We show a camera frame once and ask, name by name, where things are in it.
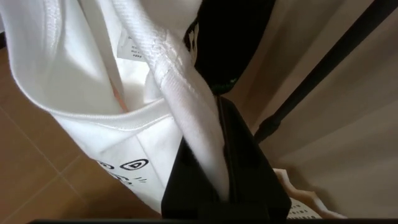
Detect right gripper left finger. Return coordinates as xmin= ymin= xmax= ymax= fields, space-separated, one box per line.
xmin=160 ymin=138 xmax=229 ymax=220

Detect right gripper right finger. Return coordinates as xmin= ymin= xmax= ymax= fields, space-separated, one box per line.
xmin=216 ymin=95 xmax=292 ymax=220

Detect pink clothes hanger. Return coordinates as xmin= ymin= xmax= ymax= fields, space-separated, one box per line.
xmin=108 ymin=77 xmax=130 ymax=113

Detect black shorts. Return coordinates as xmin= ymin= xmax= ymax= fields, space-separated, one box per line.
xmin=182 ymin=0 xmax=277 ymax=96

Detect white garment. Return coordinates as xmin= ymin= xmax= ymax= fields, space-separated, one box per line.
xmin=0 ymin=0 xmax=231 ymax=215

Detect white laundry basket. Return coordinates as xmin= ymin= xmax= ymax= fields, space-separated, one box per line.
xmin=285 ymin=197 xmax=323 ymax=220

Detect black clothes rack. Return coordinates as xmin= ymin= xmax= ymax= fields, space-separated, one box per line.
xmin=253 ymin=0 xmax=398 ymax=144

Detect beige curtain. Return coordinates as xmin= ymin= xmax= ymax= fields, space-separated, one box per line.
xmin=222 ymin=0 xmax=398 ymax=219

